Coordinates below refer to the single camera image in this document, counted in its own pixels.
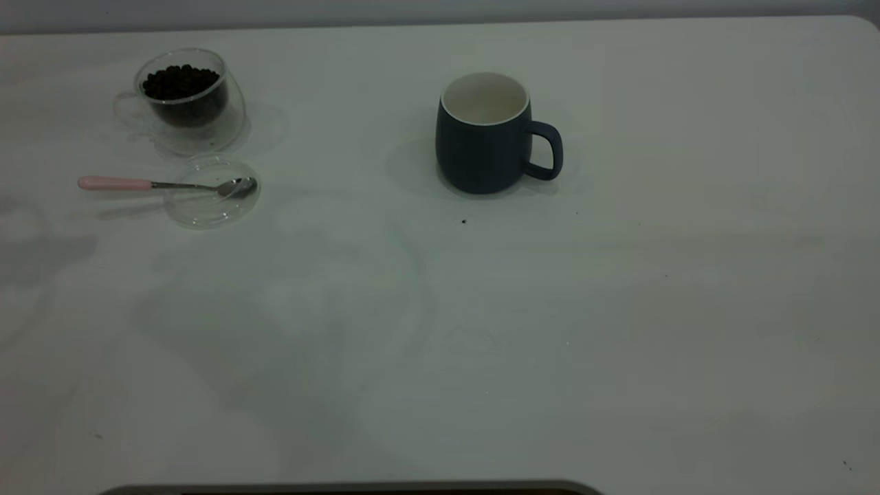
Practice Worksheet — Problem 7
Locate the clear double-wall glass cup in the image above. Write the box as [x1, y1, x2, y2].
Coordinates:
[113, 48, 247, 156]

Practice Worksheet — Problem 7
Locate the clear round glass lid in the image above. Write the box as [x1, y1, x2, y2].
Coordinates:
[164, 154, 262, 229]

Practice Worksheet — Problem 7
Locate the pile of coffee beans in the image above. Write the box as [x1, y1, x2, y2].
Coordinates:
[142, 65, 222, 104]

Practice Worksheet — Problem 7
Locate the pink-handled metal spoon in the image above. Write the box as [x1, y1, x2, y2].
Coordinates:
[77, 175, 259, 200]

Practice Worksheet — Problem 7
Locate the dark grey ceramic mug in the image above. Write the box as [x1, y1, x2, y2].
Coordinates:
[434, 71, 564, 195]

